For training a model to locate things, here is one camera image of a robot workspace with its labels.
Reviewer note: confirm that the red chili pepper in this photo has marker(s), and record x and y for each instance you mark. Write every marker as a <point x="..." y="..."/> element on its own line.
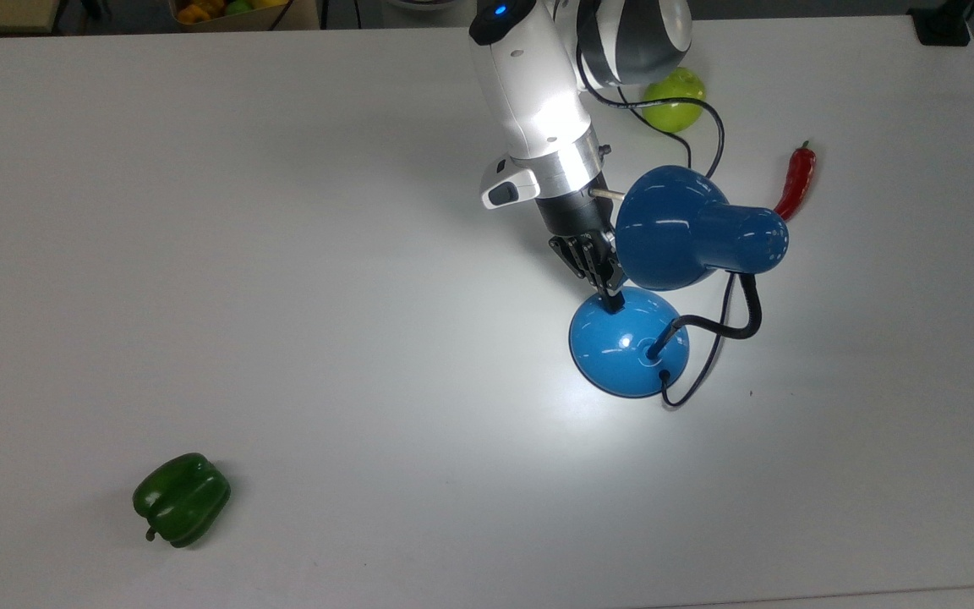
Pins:
<point x="796" y="182"/>

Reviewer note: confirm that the blue desk lamp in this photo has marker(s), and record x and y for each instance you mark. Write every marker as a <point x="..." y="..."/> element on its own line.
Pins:
<point x="622" y="347"/>

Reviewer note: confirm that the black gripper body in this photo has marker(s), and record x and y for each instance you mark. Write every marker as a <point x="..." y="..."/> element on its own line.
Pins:
<point x="571" y="216"/>

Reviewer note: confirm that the green apple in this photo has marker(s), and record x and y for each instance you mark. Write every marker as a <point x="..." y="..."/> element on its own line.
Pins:
<point x="680" y="110"/>

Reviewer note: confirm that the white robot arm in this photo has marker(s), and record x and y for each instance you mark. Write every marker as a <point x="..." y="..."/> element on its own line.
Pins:
<point x="538" y="85"/>

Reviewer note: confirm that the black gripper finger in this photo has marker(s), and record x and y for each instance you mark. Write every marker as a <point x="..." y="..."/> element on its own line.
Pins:
<point x="582" y="258"/>
<point x="613" y="292"/>

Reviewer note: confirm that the cardboard box with fruits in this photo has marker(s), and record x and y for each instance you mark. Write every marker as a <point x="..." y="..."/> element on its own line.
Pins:
<point x="242" y="12"/>

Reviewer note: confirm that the green bell pepper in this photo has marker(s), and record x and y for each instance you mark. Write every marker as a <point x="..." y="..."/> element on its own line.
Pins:
<point x="183" y="499"/>

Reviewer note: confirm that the black table corner clamp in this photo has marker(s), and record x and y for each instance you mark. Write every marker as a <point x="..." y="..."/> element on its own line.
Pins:
<point x="942" y="25"/>

